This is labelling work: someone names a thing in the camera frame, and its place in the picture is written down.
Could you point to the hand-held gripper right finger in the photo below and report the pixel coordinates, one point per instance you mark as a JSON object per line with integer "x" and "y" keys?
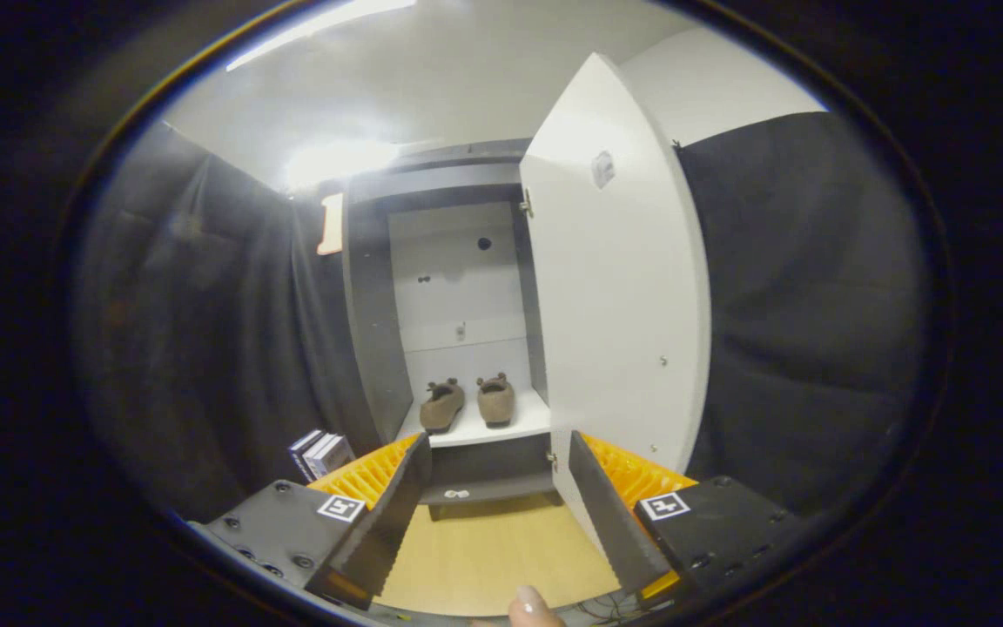
{"x": 610, "y": 514}

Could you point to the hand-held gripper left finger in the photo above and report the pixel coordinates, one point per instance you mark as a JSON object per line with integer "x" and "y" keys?
{"x": 388, "y": 522}

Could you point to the brown fuzzy shoe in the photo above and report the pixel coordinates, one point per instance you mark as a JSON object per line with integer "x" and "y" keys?
{"x": 495, "y": 401}
{"x": 442, "y": 407}

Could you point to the grey shoe cabinet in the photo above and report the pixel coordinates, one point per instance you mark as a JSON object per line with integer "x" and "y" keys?
{"x": 371, "y": 305}

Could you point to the white shoe cabinet door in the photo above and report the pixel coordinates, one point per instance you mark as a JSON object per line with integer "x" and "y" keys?
{"x": 615, "y": 287}

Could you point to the black backdrop cloth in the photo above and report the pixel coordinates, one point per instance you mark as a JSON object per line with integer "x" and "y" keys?
{"x": 205, "y": 305}

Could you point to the long ceiling light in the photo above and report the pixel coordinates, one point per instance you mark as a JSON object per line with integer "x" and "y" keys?
{"x": 319, "y": 26}
{"x": 336, "y": 163}

